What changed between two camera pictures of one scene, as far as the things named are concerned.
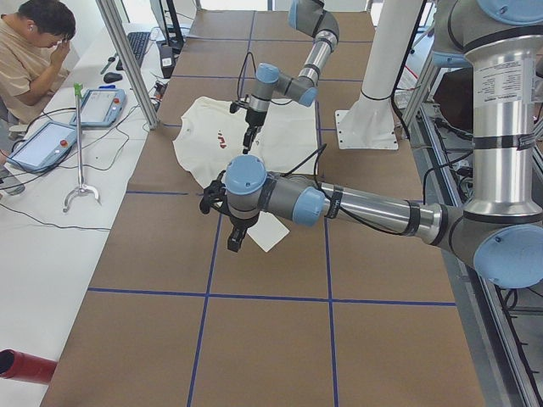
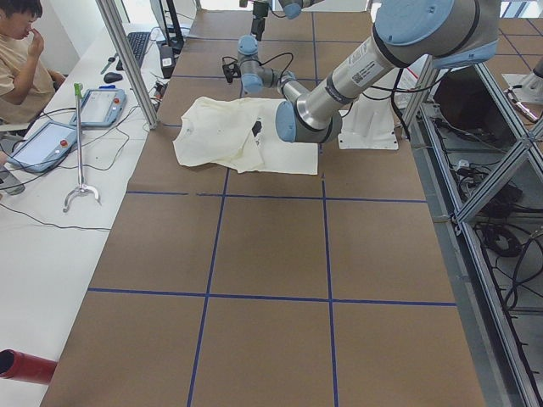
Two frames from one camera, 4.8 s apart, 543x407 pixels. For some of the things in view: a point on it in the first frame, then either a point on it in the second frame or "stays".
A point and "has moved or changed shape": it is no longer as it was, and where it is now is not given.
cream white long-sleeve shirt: [208, 136] has moved or changed shape
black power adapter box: [167, 56] stays
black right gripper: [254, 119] → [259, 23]
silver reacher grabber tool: [78, 90] stays
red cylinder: [26, 368] stays
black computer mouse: [111, 77] stays
